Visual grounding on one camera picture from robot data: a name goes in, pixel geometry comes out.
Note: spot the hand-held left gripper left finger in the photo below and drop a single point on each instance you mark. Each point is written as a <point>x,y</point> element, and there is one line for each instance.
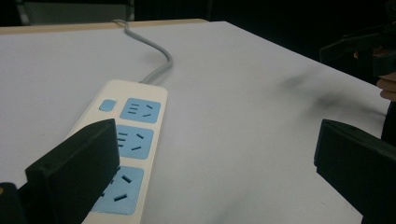
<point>74,168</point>

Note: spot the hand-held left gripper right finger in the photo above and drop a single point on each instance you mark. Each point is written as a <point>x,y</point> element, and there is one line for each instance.
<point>358,165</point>

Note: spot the white power strip blue sockets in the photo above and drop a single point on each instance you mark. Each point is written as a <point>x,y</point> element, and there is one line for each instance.
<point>141,124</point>

